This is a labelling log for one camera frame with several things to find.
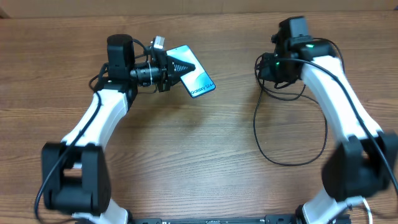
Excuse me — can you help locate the black USB charging cable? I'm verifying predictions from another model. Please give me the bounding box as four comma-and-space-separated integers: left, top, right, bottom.
252, 37, 346, 167

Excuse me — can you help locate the blue Galaxy smartphone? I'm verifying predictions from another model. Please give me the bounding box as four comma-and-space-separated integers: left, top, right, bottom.
167, 45, 216, 98

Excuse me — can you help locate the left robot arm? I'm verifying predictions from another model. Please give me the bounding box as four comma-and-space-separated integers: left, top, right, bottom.
34, 34, 201, 223

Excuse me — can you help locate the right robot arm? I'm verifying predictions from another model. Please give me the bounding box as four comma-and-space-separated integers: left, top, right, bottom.
254, 16, 397, 224

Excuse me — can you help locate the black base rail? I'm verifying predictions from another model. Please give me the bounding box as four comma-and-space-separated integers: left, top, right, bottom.
129, 213, 352, 224

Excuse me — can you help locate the white power strip cord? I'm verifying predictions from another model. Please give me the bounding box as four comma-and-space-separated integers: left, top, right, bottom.
360, 197, 374, 224

